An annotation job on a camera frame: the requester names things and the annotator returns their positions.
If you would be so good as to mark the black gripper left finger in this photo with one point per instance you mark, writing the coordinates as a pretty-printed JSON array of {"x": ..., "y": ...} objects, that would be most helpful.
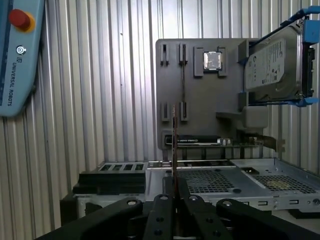
[{"x": 160, "y": 220}]

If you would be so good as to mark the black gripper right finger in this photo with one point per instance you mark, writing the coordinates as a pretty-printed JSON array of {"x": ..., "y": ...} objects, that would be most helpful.
[{"x": 200, "y": 220}]

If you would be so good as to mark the green RAM stick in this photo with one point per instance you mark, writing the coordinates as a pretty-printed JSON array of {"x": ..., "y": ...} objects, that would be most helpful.
[{"x": 175, "y": 150}]

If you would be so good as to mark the black PC case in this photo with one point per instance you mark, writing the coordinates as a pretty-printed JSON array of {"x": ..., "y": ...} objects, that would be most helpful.
[{"x": 245, "y": 201}]

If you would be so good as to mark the graphics card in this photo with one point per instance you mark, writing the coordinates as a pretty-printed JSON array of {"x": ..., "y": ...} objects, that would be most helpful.
[{"x": 192, "y": 140}]

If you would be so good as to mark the grey parts rack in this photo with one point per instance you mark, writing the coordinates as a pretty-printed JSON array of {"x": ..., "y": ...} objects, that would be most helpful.
[{"x": 200, "y": 100}]

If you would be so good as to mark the silver CPU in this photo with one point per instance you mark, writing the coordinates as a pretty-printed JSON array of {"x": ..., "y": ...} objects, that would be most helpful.
[{"x": 212, "y": 61}]

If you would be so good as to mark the silver hard disk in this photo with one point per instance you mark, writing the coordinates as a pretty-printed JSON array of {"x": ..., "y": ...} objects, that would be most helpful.
[{"x": 270, "y": 62}]

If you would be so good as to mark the pale blue teach pendant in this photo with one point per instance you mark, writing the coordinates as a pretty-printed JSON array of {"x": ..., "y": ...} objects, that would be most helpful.
[{"x": 17, "y": 75}]

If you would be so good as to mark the blue disk carrier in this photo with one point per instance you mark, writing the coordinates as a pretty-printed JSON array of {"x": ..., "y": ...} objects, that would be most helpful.
[{"x": 311, "y": 32}]

